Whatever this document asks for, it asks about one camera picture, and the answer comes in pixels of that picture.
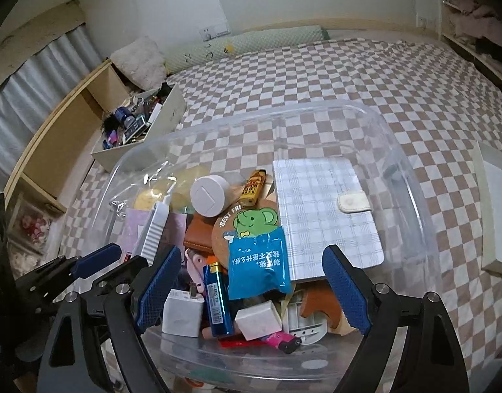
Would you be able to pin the green bolster pillow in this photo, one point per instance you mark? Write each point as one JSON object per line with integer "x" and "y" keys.
{"x": 242, "y": 47}

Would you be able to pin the pink plastic item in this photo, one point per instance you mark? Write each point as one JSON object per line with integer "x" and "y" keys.
{"x": 195, "y": 270}

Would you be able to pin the white fluffy pillow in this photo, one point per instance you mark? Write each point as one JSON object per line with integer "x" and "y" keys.
{"x": 138, "y": 63}

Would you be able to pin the white headboard panel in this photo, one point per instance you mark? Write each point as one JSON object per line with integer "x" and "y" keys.
{"x": 316, "y": 0}

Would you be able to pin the wall socket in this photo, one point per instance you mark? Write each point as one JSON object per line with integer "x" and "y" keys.
{"x": 214, "y": 32}

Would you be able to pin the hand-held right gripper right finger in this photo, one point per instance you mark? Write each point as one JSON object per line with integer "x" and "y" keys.
{"x": 345, "y": 290}

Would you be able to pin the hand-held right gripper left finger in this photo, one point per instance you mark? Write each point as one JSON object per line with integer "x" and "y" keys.
{"x": 158, "y": 290}

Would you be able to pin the grey curtain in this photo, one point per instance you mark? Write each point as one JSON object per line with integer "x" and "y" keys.
{"x": 38, "y": 77}

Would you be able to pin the brown wooden piece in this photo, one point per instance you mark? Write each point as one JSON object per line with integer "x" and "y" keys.
{"x": 320, "y": 299}

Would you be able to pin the white flat box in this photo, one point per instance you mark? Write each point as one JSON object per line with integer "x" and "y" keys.
{"x": 496, "y": 213}

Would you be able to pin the yellow lighter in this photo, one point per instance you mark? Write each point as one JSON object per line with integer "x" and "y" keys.
{"x": 251, "y": 190}

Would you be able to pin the checkered bedsheet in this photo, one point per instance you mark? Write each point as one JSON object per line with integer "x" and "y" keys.
{"x": 316, "y": 82}

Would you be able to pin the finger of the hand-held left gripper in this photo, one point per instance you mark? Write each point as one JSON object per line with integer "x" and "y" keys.
{"x": 97, "y": 260}
{"x": 120, "y": 272}

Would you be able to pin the dark blue bottle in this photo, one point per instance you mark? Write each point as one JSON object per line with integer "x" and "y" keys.
{"x": 123, "y": 115}

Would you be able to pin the grey plaid notebook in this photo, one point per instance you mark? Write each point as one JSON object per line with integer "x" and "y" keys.
{"x": 316, "y": 213}

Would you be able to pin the white storage box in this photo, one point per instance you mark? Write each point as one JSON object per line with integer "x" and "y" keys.
{"x": 165, "y": 118}

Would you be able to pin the clear plastic container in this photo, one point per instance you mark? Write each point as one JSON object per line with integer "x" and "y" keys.
{"x": 398, "y": 196}

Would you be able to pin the brown leather wallet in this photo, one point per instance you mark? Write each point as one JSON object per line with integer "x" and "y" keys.
{"x": 197, "y": 233}

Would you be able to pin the pink clothes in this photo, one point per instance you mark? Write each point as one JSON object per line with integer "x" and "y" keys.
{"x": 476, "y": 20}

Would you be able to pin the framed flower picture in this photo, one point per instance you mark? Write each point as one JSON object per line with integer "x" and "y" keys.
{"x": 29, "y": 225}

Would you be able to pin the wooden wall shelf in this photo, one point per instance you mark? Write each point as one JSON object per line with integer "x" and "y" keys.
{"x": 451, "y": 37}

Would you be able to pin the round green elephant coaster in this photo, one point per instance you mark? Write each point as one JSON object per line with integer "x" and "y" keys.
{"x": 251, "y": 221}

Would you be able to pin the wooden bedside bench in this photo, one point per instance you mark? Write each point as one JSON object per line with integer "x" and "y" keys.
{"x": 62, "y": 131}

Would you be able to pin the white round cap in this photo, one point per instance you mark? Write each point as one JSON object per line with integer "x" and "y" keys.
{"x": 208, "y": 196}

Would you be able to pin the white utility knife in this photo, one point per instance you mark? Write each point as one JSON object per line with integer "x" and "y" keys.
{"x": 154, "y": 229}

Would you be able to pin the pale purple card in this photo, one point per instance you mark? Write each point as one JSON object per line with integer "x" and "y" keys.
{"x": 175, "y": 225}

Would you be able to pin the yellow powder puff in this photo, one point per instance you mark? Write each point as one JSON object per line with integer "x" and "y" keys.
{"x": 146, "y": 200}

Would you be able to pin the pink lighter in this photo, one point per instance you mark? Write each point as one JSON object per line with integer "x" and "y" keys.
{"x": 279, "y": 339}

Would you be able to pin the blue packet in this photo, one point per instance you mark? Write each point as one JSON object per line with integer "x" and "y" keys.
{"x": 255, "y": 266}

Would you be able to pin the black fuzzy pompom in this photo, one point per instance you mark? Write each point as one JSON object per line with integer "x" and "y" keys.
{"x": 109, "y": 123}

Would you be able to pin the white charger plug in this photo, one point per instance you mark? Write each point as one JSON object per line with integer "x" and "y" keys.
{"x": 181, "y": 315}

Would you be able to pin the blue lighter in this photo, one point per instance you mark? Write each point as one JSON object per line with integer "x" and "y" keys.
{"x": 216, "y": 299}

